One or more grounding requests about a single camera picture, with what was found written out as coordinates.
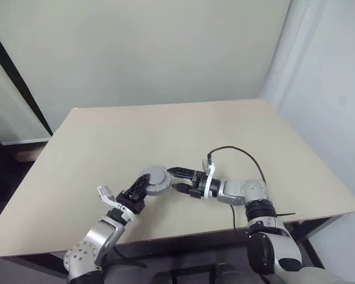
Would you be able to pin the black table frame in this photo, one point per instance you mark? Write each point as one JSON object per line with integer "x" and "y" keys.
{"x": 180, "y": 246}

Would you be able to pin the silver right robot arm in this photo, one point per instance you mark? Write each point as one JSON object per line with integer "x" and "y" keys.
{"x": 284, "y": 245}

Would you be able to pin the grey round housing lid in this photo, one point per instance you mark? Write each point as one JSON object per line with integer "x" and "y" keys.
{"x": 154, "y": 174}

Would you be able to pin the black diagonal pole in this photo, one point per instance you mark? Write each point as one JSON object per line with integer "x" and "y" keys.
{"x": 26, "y": 96}

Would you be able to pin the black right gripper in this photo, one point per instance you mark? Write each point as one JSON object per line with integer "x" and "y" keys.
{"x": 198, "y": 186}

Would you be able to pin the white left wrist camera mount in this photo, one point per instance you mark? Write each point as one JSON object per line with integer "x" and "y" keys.
{"x": 110, "y": 199}

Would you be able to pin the dark rounded shape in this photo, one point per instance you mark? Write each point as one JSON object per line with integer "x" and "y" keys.
{"x": 227, "y": 273}

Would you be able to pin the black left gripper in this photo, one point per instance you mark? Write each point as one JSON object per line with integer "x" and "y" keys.
{"x": 130, "y": 201}

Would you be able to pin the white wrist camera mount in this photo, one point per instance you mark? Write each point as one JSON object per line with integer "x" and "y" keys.
{"x": 110, "y": 199}
{"x": 208, "y": 177}

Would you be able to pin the beige table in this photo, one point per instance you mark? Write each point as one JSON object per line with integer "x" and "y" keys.
{"x": 136, "y": 133}

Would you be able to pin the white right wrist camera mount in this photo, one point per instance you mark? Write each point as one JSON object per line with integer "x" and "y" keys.
{"x": 208, "y": 177}

